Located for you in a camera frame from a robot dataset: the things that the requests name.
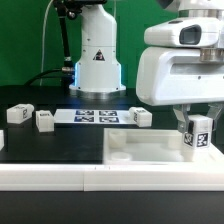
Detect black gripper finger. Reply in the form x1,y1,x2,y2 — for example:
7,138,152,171
173,104,190,133
206,103,223,129

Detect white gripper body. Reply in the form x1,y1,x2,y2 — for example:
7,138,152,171
136,47,224,106

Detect white square tabletop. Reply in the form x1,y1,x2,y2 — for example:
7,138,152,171
103,128,224,165

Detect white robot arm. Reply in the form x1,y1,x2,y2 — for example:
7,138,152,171
53,0,224,132

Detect fiducial marker sheet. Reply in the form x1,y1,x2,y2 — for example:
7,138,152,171
54,109,134,125

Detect white part left edge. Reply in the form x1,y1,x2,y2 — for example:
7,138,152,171
0,130,4,151

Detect white obstacle fence rail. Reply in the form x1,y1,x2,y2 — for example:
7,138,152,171
0,146,224,192

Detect black cables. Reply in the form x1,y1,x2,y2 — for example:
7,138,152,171
23,66,76,87

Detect white cable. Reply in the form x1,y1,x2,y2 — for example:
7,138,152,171
39,0,56,87

